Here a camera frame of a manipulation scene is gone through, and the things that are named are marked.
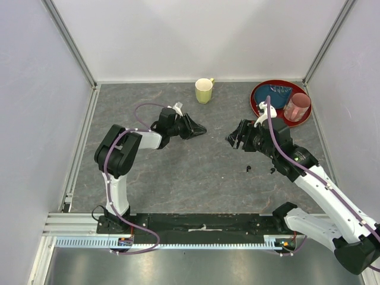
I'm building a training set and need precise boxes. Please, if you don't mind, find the pink patterned cup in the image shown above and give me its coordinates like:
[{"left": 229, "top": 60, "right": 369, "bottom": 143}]
[{"left": 283, "top": 93, "right": 311, "bottom": 122}]

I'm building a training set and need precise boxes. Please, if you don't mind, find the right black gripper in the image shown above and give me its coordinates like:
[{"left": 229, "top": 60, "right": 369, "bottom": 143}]
[{"left": 225, "top": 118, "right": 277, "bottom": 159}]

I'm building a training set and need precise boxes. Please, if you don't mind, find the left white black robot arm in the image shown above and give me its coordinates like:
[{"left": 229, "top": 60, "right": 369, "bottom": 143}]
[{"left": 94, "top": 107, "right": 207, "bottom": 234}]

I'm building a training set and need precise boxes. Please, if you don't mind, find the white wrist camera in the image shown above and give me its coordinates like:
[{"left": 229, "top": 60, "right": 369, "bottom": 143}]
[
  {"left": 170, "top": 102, "right": 183, "bottom": 116},
  {"left": 254, "top": 102, "right": 277, "bottom": 128}
]

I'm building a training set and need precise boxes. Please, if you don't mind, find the red round tray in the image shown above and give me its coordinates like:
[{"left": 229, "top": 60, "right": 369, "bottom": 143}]
[{"left": 250, "top": 80, "right": 312, "bottom": 127}]

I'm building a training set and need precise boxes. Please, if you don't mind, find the blue ceramic plate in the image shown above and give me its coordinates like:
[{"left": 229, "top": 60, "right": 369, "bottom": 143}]
[{"left": 254, "top": 84, "right": 293, "bottom": 109}]

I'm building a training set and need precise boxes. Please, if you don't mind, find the light blue cable duct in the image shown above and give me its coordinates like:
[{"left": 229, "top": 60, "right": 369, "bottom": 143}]
[{"left": 55, "top": 236, "right": 283, "bottom": 251}]

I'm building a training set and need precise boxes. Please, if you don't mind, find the yellow green mug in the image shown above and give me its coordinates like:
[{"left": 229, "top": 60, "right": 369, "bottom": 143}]
[{"left": 195, "top": 78, "right": 214, "bottom": 104}]

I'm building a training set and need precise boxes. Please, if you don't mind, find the left aluminium frame post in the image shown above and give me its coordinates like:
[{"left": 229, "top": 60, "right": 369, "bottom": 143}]
[{"left": 42, "top": 0, "right": 97, "bottom": 88}]

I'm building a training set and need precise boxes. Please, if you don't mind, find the aluminium frame post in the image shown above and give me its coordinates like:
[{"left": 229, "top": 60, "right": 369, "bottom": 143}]
[
  {"left": 42, "top": 0, "right": 97, "bottom": 88},
  {"left": 302, "top": 0, "right": 357, "bottom": 88}
]

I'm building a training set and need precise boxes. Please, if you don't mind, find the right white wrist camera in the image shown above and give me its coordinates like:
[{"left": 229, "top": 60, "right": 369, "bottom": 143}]
[{"left": 254, "top": 102, "right": 277, "bottom": 128}]

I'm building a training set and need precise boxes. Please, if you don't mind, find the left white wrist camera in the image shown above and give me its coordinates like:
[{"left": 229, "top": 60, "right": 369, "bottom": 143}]
[{"left": 170, "top": 102, "right": 183, "bottom": 116}]

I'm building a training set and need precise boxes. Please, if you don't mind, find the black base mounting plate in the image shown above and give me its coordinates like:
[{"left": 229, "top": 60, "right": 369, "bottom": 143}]
[{"left": 96, "top": 213, "right": 294, "bottom": 244}]

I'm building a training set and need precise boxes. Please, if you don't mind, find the right aluminium frame post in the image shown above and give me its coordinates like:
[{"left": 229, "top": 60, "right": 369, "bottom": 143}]
[{"left": 302, "top": 0, "right": 357, "bottom": 88}]

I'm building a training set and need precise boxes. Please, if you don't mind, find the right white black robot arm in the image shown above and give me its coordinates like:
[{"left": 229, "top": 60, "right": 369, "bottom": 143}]
[{"left": 226, "top": 118, "right": 379, "bottom": 275}]

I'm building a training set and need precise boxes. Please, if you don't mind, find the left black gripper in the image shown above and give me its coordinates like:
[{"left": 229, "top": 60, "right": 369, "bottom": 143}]
[{"left": 168, "top": 113, "right": 205, "bottom": 140}]

